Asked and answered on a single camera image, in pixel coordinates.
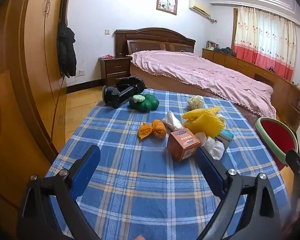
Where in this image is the wall air conditioner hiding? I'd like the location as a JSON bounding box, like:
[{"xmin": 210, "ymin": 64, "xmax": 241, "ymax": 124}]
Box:
[{"xmin": 189, "ymin": 0, "xmax": 212, "ymax": 19}]

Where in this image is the blue and white box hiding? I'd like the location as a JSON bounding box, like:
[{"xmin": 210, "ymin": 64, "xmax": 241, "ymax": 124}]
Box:
[{"xmin": 216, "ymin": 129, "xmax": 235, "ymax": 145}]

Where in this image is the brown carton box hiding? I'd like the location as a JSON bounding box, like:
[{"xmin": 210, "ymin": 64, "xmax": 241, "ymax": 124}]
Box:
[{"xmin": 167, "ymin": 128, "xmax": 201, "ymax": 162}]

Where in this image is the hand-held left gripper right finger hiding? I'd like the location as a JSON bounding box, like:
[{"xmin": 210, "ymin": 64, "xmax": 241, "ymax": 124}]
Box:
[{"xmin": 195, "ymin": 147, "xmax": 290, "ymax": 240}]

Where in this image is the dark wooden bed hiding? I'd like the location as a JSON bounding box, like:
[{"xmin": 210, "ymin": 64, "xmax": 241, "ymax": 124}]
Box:
[{"xmin": 114, "ymin": 27, "xmax": 280, "ymax": 125}]

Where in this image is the orange peel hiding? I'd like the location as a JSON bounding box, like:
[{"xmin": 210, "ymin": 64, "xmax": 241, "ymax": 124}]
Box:
[
  {"xmin": 139, "ymin": 122, "xmax": 153, "ymax": 140},
  {"xmin": 151, "ymin": 119, "xmax": 167, "ymax": 139}
]

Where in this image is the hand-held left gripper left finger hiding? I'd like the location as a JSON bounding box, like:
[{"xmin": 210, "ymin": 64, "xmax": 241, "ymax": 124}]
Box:
[{"xmin": 16, "ymin": 144, "xmax": 102, "ymax": 240}]

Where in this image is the low wooden cabinet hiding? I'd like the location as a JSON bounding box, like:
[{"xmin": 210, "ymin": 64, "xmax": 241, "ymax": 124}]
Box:
[{"xmin": 202, "ymin": 48, "xmax": 300, "ymax": 132}]

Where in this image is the pink bed blanket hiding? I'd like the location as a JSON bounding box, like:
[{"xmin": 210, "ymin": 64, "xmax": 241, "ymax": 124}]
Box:
[{"xmin": 129, "ymin": 50, "xmax": 277, "ymax": 119}]

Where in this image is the black phone mount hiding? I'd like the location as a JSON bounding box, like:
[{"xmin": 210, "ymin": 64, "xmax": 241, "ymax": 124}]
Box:
[{"xmin": 102, "ymin": 76, "xmax": 145, "ymax": 109}]

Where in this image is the green bell pepper toy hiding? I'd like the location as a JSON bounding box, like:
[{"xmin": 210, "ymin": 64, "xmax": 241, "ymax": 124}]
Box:
[{"xmin": 129, "ymin": 94, "xmax": 160, "ymax": 112}]

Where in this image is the clear plastic bag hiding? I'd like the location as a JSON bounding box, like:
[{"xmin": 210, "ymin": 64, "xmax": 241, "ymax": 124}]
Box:
[{"xmin": 162, "ymin": 111, "xmax": 183, "ymax": 131}]

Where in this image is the framed wall photo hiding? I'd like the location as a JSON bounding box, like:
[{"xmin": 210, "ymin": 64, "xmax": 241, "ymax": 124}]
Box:
[{"xmin": 156, "ymin": 0, "xmax": 178, "ymax": 15}]

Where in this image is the white crumpled plastic bag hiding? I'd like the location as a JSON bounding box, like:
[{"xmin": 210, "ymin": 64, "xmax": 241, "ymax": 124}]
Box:
[{"xmin": 195, "ymin": 132, "xmax": 225, "ymax": 160}]

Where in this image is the black hanging jacket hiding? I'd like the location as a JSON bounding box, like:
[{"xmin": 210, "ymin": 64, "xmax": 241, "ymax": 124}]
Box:
[{"xmin": 56, "ymin": 21, "xmax": 77, "ymax": 78}]

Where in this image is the dark clothes pile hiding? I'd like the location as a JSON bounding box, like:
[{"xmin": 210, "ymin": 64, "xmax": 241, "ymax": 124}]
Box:
[{"xmin": 213, "ymin": 47, "xmax": 238, "ymax": 57}]

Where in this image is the yellow foam fruit net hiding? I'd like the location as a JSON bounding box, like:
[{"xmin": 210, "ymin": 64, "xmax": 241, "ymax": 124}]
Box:
[
  {"xmin": 195, "ymin": 112, "xmax": 227, "ymax": 136},
  {"xmin": 182, "ymin": 106, "xmax": 221, "ymax": 123}
]

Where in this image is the blue plaid tablecloth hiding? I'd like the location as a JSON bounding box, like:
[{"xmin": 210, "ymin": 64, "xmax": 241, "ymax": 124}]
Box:
[{"xmin": 44, "ymin": 88, "xmax": 290, "ymax": 240}]

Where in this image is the red bin with green rim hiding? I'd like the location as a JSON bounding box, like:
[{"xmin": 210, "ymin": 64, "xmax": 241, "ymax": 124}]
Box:
[{"xmin": 255, "ymin": 117, "xmax": 299, "ymax": 172}]

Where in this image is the dark wooden nightstand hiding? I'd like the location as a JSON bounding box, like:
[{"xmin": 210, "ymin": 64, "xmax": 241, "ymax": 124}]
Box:
[{"xmin": 98, "ymin": 56, "xmax": 132, "ymax": 87}]

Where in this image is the wooden wardrobe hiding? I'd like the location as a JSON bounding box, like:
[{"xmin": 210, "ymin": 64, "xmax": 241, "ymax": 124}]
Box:
[{"xmin": 0, "ymin": 0, "xmax": 73, "ymax": 205}]

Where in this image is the cream and red curtain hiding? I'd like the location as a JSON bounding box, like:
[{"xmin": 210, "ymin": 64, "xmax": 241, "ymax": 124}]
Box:
[{"xmin": 234, "ymin": 5, "xmax": 297, "ymax": 82}]

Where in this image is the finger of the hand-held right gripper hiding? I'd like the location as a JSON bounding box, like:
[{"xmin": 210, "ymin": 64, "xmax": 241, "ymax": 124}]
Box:
[{"xmin": 286, "ymin": 149, "xmax": 300, "ymax": 180}]

